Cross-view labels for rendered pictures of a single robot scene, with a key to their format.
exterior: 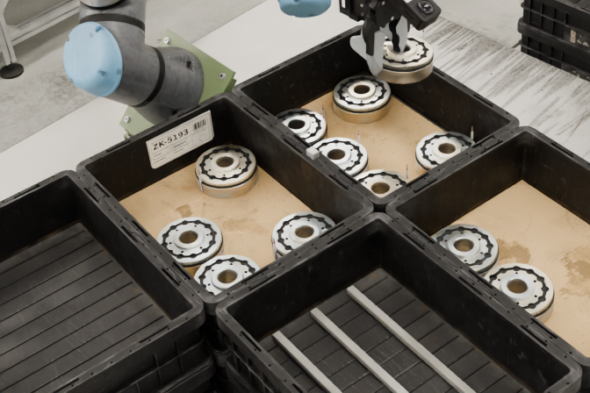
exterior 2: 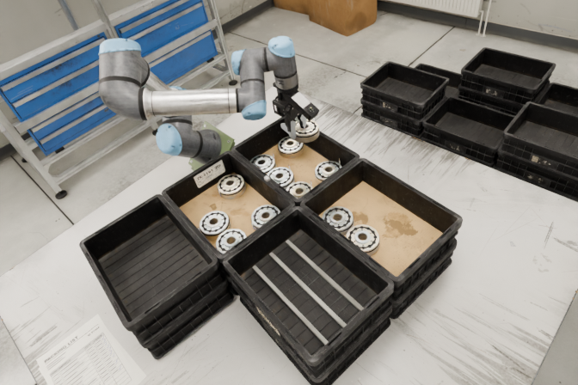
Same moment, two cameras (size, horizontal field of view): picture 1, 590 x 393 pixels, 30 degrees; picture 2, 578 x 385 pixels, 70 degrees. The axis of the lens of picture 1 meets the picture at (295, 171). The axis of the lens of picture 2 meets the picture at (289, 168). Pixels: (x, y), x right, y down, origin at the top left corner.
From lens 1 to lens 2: 35 cm
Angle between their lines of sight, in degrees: 3
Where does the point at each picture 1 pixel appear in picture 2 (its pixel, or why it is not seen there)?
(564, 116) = (381, 144)
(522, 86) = (362, 132)
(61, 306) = (158, 258)
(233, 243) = (235, 221)
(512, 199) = (359, 191)
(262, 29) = not seen: hidden behind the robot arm
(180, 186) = (212, 194)
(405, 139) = (310, 164)
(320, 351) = (274, 273)
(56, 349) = (155, 280)
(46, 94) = not seen: hidden behind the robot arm
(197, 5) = not seen: hidden behind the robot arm
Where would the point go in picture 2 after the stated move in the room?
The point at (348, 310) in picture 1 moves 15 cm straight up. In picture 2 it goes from (286, 252) to (279, 223)
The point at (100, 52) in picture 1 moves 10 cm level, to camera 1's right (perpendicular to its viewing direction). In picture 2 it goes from (170, 137) to (197, 132)
